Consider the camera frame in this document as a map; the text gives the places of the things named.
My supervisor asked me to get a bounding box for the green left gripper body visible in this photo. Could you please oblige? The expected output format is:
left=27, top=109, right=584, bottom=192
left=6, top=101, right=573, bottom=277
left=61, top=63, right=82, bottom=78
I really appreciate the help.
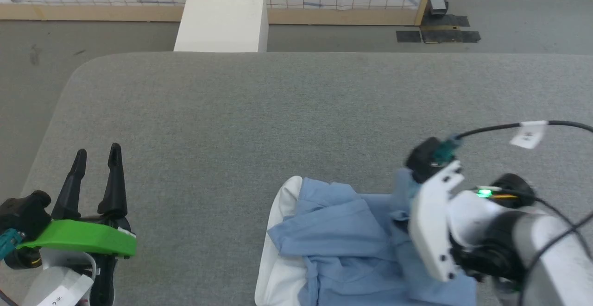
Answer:
left=16, top=219, right=138, bottom=257

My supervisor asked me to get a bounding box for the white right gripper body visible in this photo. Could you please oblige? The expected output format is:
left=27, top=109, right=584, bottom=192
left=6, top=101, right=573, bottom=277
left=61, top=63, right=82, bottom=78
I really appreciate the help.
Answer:
left=408, top=160, right=464, bottom=283

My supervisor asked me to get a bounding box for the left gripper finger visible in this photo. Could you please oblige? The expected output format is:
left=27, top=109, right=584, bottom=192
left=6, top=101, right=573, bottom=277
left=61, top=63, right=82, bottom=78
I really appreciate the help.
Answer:
left=97, top=143, right=128, bottom=219
left=50, top=149, right=88, bottom=220

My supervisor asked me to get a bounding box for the light blue garment white lining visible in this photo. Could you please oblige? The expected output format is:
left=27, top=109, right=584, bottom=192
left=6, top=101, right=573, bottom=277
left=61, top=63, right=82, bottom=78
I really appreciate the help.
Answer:
left=255, top=169, right=478, bottom=306

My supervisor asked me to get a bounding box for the grey fabric padded platform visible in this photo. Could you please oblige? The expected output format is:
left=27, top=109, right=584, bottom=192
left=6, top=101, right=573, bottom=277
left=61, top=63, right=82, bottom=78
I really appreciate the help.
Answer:
left=0, top=51, right=593, bottom=306

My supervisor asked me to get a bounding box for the small black floor mat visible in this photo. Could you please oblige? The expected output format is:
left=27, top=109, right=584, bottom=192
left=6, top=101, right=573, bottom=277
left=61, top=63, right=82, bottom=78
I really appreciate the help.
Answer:
left=396, top=30, right=423, bottom=44

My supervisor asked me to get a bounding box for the long black floor mat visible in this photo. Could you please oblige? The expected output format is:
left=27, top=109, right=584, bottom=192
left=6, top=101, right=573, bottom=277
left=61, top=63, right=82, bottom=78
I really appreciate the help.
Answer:
left=421, top=29, right=482, bottom=44

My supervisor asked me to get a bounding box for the white rectangular box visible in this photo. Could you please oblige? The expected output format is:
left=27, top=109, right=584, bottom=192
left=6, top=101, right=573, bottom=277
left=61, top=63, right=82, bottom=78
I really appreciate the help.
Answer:
left=174, top=0, right=270, bottom=53

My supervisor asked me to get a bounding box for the black floor mat under stand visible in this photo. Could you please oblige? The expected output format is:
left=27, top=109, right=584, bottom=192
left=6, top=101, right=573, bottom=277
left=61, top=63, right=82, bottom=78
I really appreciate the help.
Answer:
left=421, top=14, right=470, bottom=28

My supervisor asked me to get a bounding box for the white left cable label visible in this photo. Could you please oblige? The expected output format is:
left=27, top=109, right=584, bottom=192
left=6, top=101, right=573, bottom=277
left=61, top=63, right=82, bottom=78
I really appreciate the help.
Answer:
left=36, top=273, right=96, bottom=306

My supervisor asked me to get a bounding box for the white cable label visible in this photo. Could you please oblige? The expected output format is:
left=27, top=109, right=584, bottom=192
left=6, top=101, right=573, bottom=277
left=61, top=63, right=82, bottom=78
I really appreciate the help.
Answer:
left=509, top=120, right=548, bottom=150
left=36, top=273, right=96, bottom=306

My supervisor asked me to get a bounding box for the white right cable label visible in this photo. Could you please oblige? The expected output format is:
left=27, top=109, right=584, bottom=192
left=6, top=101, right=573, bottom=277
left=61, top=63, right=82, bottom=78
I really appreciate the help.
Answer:
left=509, top=120, right=548, bottom=150

